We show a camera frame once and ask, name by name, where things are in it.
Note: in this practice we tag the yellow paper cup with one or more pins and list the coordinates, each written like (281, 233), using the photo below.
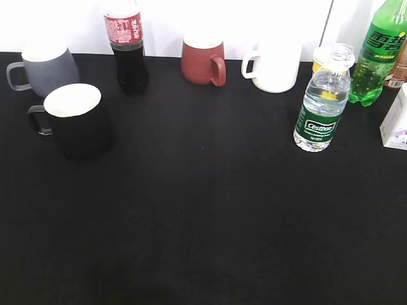
(321, 56)

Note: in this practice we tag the brown tea bottle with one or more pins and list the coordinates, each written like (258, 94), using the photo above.
(397, 76)

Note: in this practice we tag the white ceramic mug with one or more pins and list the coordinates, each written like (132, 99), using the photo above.
(272, 67)

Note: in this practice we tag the clear water bottle green label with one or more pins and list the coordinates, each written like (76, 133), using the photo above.
(324, 101)

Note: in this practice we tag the grey ceramic mug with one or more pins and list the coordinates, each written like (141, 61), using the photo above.
(46, 67)

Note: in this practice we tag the black ceramic mug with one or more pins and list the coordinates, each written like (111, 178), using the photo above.
(76, 116)

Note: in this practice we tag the white milk carton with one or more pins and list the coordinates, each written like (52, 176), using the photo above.
(394, 126)

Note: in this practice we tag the cola bottle red label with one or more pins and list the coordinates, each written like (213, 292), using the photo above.
(126, 38)

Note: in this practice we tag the green soda bottle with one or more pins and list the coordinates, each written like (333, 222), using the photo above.
(382, 45)

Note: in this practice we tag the red ceramic mug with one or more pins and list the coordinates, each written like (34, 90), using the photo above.
(202, 60)

